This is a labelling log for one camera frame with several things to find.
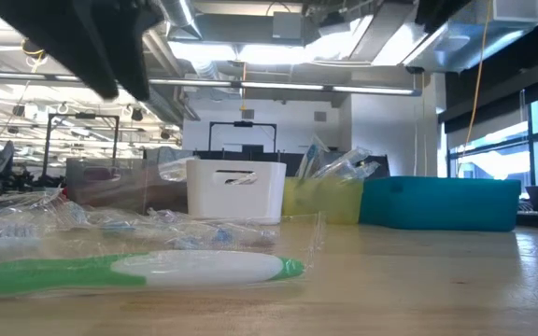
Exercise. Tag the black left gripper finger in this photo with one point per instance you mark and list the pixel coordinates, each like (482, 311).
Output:
(54, 32)
(129, 37)

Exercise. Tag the green toothbrush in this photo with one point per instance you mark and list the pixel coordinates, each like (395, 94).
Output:
(40, 277)

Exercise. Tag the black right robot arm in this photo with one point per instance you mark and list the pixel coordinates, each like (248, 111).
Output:
(437, 11)

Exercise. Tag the transparent grey plastic bin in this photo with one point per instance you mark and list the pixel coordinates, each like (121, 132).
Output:
(110, 170)

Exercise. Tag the grey office chair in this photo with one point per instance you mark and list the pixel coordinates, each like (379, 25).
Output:
(2, 158)

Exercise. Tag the long ceiling light strip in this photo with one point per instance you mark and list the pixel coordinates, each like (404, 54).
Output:
(278, 85)

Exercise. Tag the red plastic bin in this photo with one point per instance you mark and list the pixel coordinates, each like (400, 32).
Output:
(65, 192)

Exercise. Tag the black cabinet row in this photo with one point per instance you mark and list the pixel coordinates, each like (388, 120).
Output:
(292, 163)

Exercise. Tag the yellow plastic bin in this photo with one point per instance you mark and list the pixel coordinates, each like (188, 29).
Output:
(320, 200)

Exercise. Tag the teal plastic bin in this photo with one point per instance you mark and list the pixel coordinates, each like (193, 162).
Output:
(437, 203)

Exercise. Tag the silver round air duct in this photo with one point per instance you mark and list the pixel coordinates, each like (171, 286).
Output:
(166, 107)

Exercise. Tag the black rig frame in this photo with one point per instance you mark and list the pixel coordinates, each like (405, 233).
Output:
(82, 116)
(243, 123)

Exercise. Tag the grey wall vent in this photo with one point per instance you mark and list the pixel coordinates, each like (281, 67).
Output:
(320, 116)
(247, 114)

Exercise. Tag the silver rectangular air duct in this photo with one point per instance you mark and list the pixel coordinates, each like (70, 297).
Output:
(460, 51)

